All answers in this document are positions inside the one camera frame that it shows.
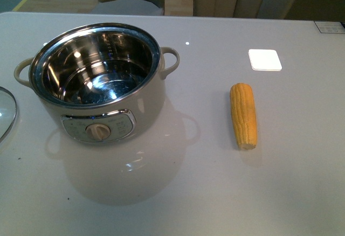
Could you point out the beige electric cooking pot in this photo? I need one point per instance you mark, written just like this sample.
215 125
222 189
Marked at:
102 82

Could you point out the table label sticker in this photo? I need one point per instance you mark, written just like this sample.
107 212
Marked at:
330 27

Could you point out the yellow corn cob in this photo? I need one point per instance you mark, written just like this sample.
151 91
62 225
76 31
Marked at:
243 114

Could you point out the glass pot lid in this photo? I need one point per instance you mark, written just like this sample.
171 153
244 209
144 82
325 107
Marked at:
8 112

